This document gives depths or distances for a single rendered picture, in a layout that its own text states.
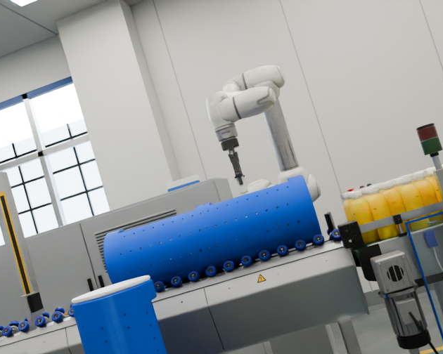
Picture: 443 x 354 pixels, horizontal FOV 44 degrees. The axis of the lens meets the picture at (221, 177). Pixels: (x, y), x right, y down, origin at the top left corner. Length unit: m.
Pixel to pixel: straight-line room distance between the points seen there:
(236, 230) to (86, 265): 2.23
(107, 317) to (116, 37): 3.81
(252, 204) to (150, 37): 3.56
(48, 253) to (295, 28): 2.92
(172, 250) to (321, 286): 0.61
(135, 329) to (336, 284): 0.82
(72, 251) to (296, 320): 2.38
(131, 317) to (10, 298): 2.81
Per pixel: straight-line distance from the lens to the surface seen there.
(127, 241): 2.30
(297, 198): 2.19
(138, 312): 1.87
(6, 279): 4.60
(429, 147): 2.01
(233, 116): 2.31
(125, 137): 5.16
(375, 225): 2.15
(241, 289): 2.23
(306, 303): 2.26
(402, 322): 2.04
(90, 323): 1.89
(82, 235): 4.25
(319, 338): 2.88
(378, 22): 5.29
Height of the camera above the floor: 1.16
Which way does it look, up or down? 4 degrees up
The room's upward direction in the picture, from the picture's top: 17 degrees counter-clockwise
